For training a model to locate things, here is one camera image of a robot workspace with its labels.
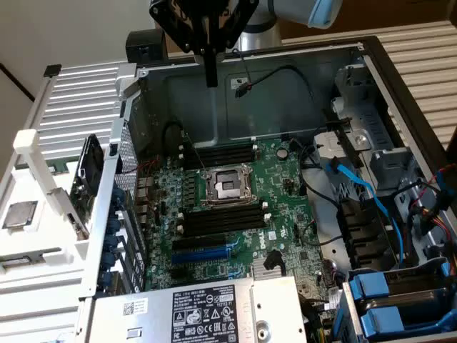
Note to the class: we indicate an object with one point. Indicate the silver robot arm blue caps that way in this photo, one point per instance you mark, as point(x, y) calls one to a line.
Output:
point(257, 39)

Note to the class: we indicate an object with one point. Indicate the black RAM slot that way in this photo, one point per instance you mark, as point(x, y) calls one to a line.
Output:
point(225, 228)
point(225, 146)
point(225, 160)
point(225, 209)
point(225, 216)
point(225, 150)
point(225, 222)
point(225, 155)

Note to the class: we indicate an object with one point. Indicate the silver finned heatsink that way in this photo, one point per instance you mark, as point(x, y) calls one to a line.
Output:
point(260, 273)

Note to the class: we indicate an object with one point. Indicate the blue expansion slot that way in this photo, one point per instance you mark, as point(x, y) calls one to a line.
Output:
point(200, 256)

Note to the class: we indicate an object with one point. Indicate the short black expansion slot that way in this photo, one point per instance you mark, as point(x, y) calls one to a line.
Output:
point(178, 273)

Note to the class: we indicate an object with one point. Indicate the printed cardboard box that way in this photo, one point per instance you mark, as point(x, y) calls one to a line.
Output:
point(173, 46)

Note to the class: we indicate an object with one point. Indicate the green motherboard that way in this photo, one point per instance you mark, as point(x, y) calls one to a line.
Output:
point(278, 186)

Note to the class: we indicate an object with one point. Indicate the silver power supply with label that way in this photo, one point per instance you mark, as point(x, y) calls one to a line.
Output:
point(160, 321)

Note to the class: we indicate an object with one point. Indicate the white parts rack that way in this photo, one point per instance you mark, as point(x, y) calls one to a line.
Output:
point(46, 239)

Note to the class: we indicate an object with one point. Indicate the long black expansion slot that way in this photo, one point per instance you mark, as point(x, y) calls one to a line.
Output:
point(200, 243)

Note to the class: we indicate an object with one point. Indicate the plain cardboard box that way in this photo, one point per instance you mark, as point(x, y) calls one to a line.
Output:
point(375, 14)

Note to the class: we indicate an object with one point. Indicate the round coin battery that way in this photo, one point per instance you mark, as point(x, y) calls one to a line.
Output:
point(282, 153)

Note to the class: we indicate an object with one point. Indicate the black box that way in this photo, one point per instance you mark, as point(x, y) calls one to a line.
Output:
point(143, 41)

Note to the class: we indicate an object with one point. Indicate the blue disk caddy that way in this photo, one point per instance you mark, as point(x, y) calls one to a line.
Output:
point(382, 321)
point(369, 286)

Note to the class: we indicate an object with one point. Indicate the grey open PC case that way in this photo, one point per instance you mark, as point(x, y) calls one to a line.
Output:
point(200, 103)

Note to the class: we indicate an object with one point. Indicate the silver CPU chip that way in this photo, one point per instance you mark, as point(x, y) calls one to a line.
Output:
point(19, 214)

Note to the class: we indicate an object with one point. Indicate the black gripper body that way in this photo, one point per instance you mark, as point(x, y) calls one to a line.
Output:
point(210, 7)

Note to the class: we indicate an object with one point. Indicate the grey disk bay cage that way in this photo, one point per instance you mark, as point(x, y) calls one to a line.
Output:
point(357, 89)

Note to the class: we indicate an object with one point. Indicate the blue expansion card retainer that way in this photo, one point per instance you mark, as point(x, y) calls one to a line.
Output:
point(116, 196)

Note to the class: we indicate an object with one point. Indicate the silver CPU socket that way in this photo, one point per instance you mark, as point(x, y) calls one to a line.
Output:
point(228, 186)

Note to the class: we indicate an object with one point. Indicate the black plastic disk bay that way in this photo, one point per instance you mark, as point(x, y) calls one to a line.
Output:
point(360, 228)

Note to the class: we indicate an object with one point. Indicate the black graphics card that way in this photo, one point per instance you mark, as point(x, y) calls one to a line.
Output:
point(91, 168)

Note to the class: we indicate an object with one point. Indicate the thin metal locking lever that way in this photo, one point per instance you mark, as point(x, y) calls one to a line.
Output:
point(195, 151)

